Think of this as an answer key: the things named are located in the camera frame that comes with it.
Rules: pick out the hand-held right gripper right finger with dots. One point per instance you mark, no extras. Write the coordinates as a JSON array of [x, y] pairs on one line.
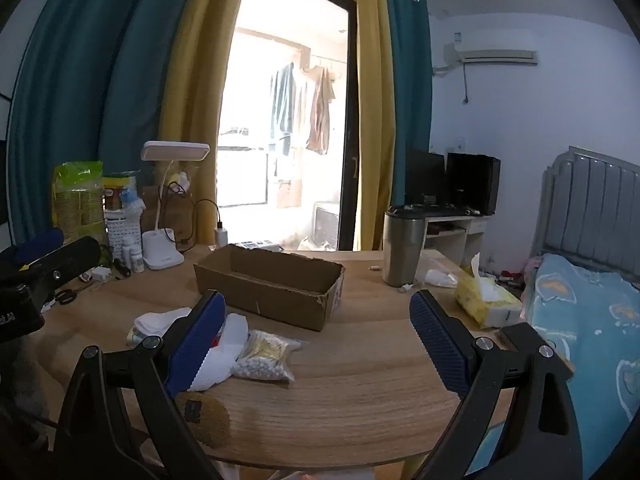
[[440, 347]]

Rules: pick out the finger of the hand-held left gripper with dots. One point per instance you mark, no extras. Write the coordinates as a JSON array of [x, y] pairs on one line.
[[37, 244], [70, 257]]

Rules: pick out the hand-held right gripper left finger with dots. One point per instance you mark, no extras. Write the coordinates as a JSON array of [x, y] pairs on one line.
[[195, 350]]

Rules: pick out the white cloth with red mark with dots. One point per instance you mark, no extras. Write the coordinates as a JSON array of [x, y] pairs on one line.
[[225, 360]]

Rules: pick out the clear bag of cotton swabs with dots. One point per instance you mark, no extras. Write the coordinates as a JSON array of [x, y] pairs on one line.
[[265, 360]]

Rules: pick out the brown cardboard box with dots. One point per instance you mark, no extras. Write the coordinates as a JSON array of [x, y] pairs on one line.
[[280, 302]]

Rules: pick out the green plastic wrapper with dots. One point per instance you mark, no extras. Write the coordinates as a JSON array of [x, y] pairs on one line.
[[105, 254]]

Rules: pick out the black scissors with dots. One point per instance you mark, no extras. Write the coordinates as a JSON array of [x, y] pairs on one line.
[[65, 296]]

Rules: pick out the white foam packing piece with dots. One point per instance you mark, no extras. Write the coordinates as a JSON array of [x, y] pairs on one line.
[[155, 322]]

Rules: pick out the small black flashlight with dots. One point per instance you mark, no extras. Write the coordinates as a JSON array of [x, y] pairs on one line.
[[121, 268]]

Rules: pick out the small white bottle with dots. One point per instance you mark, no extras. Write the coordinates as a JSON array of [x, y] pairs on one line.
[[137, 260], [127, 255]]

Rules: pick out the green yellow plastic package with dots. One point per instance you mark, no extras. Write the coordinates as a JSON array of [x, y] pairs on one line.
[[77, 200]]

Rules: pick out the white plastic basket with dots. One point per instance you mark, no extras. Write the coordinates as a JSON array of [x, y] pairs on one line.
[[122, 232]]

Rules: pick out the small black card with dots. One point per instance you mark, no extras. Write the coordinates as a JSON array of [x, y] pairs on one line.
[[193, 410]]

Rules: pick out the yellow tissue pack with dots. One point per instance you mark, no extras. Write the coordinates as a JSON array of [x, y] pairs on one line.
[[482, 302]]

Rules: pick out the clear plastic wrapper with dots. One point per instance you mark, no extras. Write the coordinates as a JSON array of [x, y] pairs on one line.
[[440, 275]]

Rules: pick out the yellow brown tin can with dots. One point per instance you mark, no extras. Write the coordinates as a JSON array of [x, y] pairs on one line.
[[114, 195]]

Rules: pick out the blue white plastic packet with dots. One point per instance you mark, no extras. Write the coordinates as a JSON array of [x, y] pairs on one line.
[[132, 201]]

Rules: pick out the brown paper bag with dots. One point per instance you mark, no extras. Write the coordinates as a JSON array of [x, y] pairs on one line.
[[150, 212]]

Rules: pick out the white desk lamp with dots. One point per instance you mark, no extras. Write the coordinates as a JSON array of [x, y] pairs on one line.
[[162, 255]]

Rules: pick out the stainless steel tumbler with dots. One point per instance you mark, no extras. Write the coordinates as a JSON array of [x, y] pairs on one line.
[[402, 250]]

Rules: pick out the small white computer desk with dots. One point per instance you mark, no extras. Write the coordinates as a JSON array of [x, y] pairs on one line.
[[450, 240]]

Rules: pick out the white charger plug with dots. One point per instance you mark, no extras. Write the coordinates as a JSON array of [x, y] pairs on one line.
[[220, 237]]

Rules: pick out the clear bag with yellow toy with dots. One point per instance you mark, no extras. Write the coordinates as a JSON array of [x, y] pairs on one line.
[[180, 180]]

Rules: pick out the blue printed blanket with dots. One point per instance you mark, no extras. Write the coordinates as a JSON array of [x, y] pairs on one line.
[[600, 335]]

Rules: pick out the black computer tower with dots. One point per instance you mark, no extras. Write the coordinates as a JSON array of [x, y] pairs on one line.
[[472, 182]]

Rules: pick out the grey boxy appliance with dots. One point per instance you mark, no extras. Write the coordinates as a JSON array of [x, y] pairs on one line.
[[325, 222]]

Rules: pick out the black computer monitor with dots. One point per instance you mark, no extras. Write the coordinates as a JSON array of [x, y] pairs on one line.
[[425, 175]]

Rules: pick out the wide teal curtain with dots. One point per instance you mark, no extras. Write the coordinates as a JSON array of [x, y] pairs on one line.
[[100, 60]]

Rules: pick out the grey padded headboard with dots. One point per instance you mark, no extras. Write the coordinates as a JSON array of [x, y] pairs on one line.
[[590, 210]]

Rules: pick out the wide yellow curtain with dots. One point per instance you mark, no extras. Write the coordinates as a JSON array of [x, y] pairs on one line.
[[200, 85]]

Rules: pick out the narrow yellow curtain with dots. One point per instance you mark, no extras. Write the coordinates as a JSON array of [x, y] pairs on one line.
[[375, 110]]

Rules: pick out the hanging blue shirt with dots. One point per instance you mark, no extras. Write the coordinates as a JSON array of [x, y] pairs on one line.
[[284, 105]]

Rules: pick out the narrow teal curtain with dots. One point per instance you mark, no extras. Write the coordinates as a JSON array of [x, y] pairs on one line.
[[410, 85]]

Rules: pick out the hanging beige shirt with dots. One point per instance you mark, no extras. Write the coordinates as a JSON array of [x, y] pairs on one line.
[[320, 110]]

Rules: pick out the white air conditioner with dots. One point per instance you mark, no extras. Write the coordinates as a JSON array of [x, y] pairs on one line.
[[495, 53]]

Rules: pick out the white wall socket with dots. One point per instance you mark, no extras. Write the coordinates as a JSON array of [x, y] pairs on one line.
[[460, 143]]

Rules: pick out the dark sliding door frame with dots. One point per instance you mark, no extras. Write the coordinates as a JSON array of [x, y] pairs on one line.
[[350, 110]]

